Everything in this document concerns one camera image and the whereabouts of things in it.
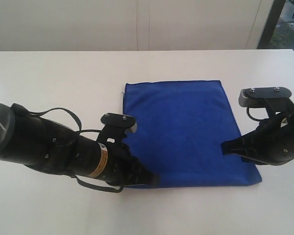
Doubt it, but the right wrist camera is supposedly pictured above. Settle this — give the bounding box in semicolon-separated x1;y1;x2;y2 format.
239;87;292;108

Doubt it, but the black window frame post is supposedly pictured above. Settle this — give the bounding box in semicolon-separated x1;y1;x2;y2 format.
257;0;286;49

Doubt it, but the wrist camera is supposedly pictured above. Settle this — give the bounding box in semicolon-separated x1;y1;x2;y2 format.
97;113;137;145
239;87;292;108

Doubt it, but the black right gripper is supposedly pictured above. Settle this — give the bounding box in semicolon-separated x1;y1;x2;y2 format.
220;112;294;166

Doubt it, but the blue towel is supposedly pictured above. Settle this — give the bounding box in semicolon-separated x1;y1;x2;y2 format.
123;80;262;188

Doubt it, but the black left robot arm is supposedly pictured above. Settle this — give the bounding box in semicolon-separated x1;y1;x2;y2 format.
0;103;160;193

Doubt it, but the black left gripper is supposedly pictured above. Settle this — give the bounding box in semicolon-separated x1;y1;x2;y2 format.
99;142;160;187

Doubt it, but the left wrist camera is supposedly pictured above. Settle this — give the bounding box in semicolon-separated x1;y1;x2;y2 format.
97;113;137;145

